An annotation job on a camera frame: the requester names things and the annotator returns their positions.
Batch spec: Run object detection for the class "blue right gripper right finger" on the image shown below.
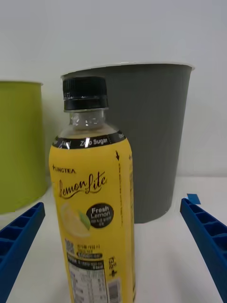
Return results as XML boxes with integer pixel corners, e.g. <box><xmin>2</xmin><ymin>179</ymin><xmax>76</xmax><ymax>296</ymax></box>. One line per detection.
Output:
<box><xmin>180</xmin><ymin>198</ymin><xmax>227</xmax><ymax>303</ymax></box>

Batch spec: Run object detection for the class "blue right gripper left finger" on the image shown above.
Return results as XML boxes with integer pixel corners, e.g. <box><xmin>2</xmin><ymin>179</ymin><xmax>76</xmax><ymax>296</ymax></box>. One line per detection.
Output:
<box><xmin>0</xmin><ymin>202</ymin><xmax>46</xmax><ymax>303</ymax></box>

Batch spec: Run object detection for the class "yellow label plastic bottle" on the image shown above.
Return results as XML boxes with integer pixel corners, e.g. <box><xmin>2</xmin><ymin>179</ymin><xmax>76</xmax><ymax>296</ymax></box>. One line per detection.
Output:
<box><xmin>48</xmin><ymin>76</ymin><xmax>137</xmax><ymax>303</ymax></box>

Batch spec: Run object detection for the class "yellow-green plastic waste bin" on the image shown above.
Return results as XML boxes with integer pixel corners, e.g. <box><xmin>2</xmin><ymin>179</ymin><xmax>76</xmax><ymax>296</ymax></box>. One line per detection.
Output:
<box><xmin>0</xmin><ymin>80</ymin><xmax>48</xmax><ymax>215</ymax></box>

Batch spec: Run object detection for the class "grey plastic waste bin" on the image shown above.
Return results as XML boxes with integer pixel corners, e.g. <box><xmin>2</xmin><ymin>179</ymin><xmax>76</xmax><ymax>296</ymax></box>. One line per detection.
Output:
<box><xmin>61</xmin><ymin>62</ymin><xmax>196</xmax><ymax>224</ymax></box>

